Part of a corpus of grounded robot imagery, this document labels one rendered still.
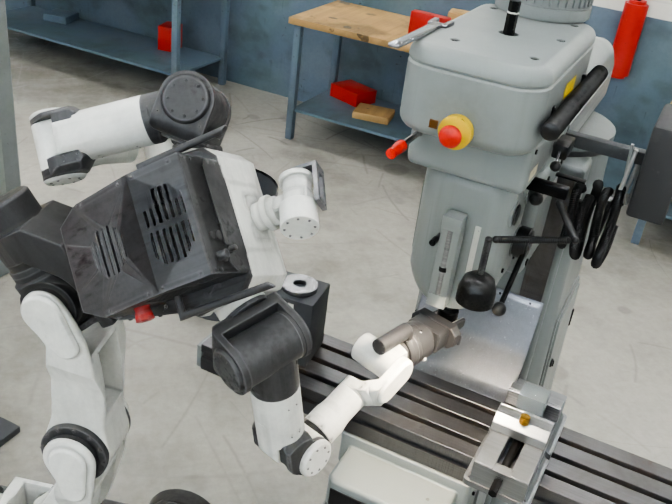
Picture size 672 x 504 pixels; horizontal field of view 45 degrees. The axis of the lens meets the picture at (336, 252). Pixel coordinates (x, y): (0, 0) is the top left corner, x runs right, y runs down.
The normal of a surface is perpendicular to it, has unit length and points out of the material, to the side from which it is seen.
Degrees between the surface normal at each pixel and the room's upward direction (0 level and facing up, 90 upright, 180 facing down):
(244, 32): 90
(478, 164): 90
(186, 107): 61
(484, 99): 90
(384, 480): 0
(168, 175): 67
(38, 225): 12
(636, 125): 90
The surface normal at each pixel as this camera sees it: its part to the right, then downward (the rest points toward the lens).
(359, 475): 0.11, -0.86
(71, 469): -0.17, 0.47
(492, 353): -0.24, -0.32
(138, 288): -0.58, 0.09
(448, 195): -0.45, 0.39
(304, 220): 0.07, 0.82
